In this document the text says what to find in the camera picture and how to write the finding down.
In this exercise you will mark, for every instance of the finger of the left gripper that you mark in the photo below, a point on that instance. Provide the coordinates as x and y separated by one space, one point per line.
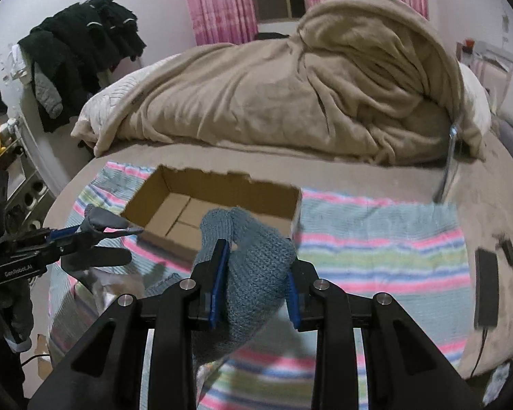
96 257
56 235

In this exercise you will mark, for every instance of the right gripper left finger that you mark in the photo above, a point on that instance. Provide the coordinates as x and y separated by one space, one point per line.
189 306

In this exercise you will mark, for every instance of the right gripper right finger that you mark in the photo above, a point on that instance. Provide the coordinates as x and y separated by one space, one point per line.
315 304

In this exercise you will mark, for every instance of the grey fabric item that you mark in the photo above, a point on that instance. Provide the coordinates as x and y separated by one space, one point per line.
101 223

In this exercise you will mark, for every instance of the grey-blue knitted sock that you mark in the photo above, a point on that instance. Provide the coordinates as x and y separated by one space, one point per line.
256 280

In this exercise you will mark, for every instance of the grey shelf rack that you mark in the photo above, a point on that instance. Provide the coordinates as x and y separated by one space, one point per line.
29 198

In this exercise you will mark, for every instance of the white quilted duvet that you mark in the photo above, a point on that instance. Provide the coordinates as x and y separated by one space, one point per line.
99 107

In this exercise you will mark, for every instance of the pile of black clothes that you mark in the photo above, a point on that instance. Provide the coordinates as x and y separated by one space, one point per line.
69 51

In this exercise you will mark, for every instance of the black phone on bed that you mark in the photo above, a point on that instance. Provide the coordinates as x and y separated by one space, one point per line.
487 289

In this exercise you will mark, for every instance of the metal phone stand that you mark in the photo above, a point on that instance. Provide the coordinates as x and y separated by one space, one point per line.
450 166

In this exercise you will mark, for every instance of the beige fleece blanket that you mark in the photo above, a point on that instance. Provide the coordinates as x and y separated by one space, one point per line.
359 79

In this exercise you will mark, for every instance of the pink curtain left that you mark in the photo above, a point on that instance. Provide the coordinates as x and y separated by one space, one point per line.
223 21

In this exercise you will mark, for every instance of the white pillow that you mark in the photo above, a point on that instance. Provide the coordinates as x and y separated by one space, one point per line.
475 100

